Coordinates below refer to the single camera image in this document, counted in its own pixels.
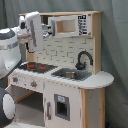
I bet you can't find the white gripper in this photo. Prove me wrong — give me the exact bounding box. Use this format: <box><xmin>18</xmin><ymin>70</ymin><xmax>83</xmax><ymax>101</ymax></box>
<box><xmin>25</xmin><ymin>11</ymin><xmax>51</xmax><ymax>54</ymax></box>

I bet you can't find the white toy microwave door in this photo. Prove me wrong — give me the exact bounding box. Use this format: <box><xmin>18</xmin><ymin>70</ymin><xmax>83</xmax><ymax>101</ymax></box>
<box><xmin>48</xmin><ymin>15</ymin><xmax>79</xmax><ymax>38</ymax></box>

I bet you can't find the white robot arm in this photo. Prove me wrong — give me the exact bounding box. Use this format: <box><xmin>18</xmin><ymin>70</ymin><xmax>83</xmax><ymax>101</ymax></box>
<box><xmin>0</xmin><ymin>11</ymin><xmax>44</xmax><ymax>128</ymax></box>

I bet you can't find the wooden toy kitchen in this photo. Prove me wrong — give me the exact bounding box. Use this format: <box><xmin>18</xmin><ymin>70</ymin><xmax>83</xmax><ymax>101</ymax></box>
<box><xmin>6</xmin><ymin>11</ymin><xmax>114</xmax><ymax>128</ymax></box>

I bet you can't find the grey range hood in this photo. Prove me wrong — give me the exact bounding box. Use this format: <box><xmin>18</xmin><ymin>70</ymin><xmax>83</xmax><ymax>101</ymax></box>
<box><xmin>41</xmin><ymin>16</ymin><xmax>51</xmax><ymax>34</ymax></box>

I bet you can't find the black toy stovetop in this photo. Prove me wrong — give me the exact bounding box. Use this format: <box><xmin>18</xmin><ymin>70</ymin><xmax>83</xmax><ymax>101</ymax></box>
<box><xmin>19</xmin><ymin>62</ymin><xmax>55</xmax><ymax>73</ymax></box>

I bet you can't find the grey toy sink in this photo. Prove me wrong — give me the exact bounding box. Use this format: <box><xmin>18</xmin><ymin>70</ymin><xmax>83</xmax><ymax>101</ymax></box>
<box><xmin>52</xmin><ymin>68</ymin><xmax>92</xmax><ymax>81</ymax></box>

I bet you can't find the right red stove knob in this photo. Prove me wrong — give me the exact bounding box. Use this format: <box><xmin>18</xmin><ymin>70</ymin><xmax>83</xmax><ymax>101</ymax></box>
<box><xmin>30</xmin><ymin>81</ymin><xmax>37</xmax><ymax>87</ymax></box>

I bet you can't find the red stove knob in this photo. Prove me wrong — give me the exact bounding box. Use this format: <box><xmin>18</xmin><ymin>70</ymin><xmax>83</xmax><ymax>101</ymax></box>
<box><xmin>12</xmin><ymin>76</ymin><xmax>19</xmax><ymax>83</ymax></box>
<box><xmin>30</xmin><ymin>81</ymin><xmax>37</xmax><ymax>87</ymax></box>

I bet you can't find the left red stove knob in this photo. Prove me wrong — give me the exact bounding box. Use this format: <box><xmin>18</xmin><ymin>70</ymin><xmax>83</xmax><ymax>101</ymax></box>
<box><xmin>12</xmin><ymin>76</ymin><xmax>19</xmax><ymax>83</ymax></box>

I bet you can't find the black toy faucet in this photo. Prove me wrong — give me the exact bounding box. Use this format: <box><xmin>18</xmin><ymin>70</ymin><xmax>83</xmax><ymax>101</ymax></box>
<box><xmin>75</xmin><ymin>51</ymin><xmax>93</xmax><ymax>70</ymax></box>

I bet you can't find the white dishwasher door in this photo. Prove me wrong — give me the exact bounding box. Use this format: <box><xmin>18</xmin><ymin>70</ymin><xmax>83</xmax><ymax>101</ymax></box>
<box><xmin>44</xmin><ymin>82</ymin><xmax>82</xmax><ymax>128</ymax></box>

